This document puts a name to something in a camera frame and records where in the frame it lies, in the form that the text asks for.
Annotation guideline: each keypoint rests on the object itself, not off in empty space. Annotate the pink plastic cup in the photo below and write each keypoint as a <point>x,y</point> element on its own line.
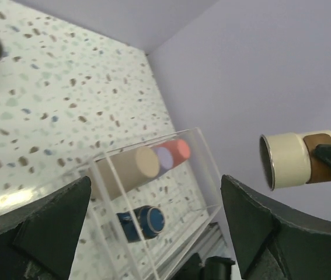
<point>178,148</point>

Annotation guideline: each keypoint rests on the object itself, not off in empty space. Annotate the dark blue mug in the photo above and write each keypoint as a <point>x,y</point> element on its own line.
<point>151,221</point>

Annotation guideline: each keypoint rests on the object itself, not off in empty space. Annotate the cream metal cup brown band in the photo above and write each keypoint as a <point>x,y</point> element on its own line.
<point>288,159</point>

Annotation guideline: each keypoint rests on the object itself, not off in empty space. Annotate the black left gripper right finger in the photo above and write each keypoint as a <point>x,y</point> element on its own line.
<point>272,240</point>

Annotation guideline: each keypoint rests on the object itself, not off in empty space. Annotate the beige plastic cup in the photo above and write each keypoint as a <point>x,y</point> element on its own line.
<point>134,167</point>

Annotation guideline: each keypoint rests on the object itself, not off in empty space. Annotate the lilac plastic cup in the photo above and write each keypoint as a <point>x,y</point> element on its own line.
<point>165,159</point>

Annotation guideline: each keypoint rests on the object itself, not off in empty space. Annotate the clear acrylic dish rack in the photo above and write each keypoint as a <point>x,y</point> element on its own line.
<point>187,195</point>

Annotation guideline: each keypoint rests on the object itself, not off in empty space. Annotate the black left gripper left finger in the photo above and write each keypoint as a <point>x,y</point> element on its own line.
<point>39,239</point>

